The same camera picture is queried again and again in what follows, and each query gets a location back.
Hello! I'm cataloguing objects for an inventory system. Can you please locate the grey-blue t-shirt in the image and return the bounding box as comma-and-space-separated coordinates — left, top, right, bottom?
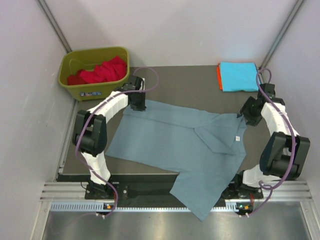
106, 100, 247, 221

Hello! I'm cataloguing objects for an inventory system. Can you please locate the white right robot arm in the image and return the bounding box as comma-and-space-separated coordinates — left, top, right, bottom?
233, 83, 311, 198

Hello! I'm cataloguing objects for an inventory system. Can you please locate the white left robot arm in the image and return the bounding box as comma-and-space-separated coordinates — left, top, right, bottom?
72, 75, 146, 200

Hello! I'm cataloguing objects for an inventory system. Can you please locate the folded cyan t-shirt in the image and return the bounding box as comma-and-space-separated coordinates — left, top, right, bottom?
218, 61, 258, 92

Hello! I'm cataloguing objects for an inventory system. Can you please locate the red t-shirt in bin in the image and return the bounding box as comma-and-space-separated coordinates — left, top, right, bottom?
67, 56, 128, 86

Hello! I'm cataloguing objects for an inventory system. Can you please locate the olive green plastic bin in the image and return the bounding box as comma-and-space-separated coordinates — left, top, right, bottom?
58, 46, 130, 102

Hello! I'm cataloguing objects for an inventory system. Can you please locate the folded orange t-shirt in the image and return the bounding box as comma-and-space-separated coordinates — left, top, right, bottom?
216, 64, 223, 91

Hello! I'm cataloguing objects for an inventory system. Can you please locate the aluminium front frame rail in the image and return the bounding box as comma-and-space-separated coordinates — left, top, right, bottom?
40, 180, 313, 202

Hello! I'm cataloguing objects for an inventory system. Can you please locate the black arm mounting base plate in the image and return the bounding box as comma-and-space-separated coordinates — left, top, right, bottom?
84, 179, 263, 201

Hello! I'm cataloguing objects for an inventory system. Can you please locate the aluminium right corner post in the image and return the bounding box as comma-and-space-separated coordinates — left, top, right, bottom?
258, 0, 307, 69

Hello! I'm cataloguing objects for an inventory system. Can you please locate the aluminium corner post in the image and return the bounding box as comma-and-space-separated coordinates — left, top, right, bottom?
36, 0, 72, 53
258, 0, 307, 69

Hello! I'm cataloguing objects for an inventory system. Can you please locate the aluminium left corner post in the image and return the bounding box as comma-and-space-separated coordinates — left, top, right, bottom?
36, 0, 72, 53

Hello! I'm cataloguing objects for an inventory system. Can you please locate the slotted grey cable duct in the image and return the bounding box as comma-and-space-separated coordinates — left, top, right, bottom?
50, 202, 253, 213

